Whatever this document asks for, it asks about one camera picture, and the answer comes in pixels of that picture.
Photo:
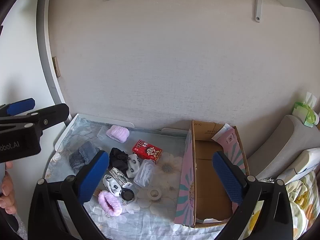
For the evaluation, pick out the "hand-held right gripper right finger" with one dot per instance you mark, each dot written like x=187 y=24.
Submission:
x=228 y=180

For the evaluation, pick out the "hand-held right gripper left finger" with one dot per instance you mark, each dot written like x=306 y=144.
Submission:
x=93 y=177

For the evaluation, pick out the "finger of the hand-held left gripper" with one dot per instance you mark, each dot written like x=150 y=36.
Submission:
x=21 y=106
x=53 y=113

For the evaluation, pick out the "pink printed cardboard box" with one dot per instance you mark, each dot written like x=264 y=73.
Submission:
x=212 y=175

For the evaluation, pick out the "white patterned sock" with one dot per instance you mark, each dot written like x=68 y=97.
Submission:
x=121 y=177

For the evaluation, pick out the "black cloth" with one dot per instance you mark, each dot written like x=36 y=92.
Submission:
x=118 y=158

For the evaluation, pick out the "black round compact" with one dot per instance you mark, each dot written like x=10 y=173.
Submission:
x=128 y=195

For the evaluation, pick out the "clear plastic cup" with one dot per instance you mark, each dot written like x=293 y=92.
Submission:
x=101 y=133

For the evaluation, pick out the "clear plastic container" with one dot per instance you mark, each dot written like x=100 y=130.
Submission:
x=143 y=173

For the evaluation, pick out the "red carton box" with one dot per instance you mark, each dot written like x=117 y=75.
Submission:
x=147 y=151

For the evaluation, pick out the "clear tape roll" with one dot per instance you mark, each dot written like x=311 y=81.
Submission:
x=153 y=194

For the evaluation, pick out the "person's left hand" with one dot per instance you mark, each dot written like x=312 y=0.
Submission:
x=8 y=195

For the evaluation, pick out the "pink card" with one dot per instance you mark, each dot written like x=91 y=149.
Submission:
x=230 y=138

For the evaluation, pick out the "small wooden block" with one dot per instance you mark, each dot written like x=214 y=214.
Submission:
x=56 y=66

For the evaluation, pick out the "white paper sheet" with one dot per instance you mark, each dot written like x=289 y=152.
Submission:
x=222 y=130

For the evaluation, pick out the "grey cushion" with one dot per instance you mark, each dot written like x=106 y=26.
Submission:
x=282 y=142

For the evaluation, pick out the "white plastic bottle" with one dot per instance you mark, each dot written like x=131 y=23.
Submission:
x=300 y=165

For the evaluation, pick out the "floral yellow blanket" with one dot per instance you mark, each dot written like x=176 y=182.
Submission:
x=300 y=205

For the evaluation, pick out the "floral blue tablecloth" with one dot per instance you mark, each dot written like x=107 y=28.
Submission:
x=160 y=220

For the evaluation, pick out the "green capped white bottle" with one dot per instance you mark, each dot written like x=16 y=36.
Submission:
x=306 y=112

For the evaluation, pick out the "grey door frame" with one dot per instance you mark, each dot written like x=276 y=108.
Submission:
x=43 y=42

